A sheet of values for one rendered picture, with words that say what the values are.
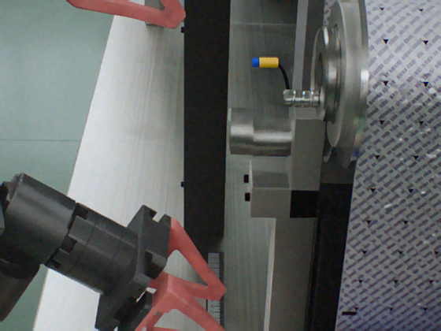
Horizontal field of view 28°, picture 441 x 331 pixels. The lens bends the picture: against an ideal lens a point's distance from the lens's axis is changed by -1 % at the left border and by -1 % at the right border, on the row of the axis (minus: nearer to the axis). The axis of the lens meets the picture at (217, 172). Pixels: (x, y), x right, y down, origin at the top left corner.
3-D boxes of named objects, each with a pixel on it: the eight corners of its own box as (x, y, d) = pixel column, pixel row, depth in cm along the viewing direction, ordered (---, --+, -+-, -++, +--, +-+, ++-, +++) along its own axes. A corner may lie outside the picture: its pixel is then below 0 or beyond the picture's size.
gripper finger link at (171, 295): (200, 384, 71) (98, 336, 68) (201, 327, 77) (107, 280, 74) (248, 330, 68) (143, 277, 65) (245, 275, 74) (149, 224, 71)
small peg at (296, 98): (282, 91, 70) (283, 87, 69) (316, 91, 71) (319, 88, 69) (282, 108, 70) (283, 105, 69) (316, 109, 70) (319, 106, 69)
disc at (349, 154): (327, 125, 79) (339, -40, 73) (332, 125, 79) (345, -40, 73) (350, 201, 66) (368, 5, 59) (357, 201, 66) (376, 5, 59)
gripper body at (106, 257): (113, 340, 69) (29, 299, 66) (124, 264, 77) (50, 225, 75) (157, 285, 66) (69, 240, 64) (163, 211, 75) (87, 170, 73)
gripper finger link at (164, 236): (200, 358, 74) (102, 310, 71) (201, 304, 80) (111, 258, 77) (246, 304, 71) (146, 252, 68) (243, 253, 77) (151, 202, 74)
